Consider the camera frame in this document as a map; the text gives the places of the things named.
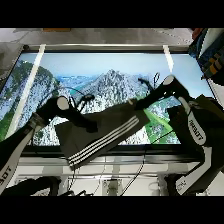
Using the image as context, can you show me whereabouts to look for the grey pants with white stripes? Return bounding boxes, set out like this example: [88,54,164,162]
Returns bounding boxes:
[54,99,151,168]

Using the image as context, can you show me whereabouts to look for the heap of clothes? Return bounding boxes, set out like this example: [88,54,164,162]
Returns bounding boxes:
[187,27,224,86]

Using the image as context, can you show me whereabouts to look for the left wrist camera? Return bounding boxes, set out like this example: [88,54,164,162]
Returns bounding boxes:
[77,94,96,112]

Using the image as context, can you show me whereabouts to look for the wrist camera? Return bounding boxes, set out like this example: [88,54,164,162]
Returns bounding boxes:
[77,94,96,112]
[137,77,155,92]

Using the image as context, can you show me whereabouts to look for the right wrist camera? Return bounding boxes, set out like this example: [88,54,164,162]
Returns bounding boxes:
[137,77,155,92]

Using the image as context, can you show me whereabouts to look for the silver frame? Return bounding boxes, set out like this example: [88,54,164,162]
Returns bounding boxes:
[13,153,209,197]

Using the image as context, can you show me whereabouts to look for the black cable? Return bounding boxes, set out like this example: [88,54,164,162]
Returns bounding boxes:
[119,130,175,197]
[152,71,162,90]

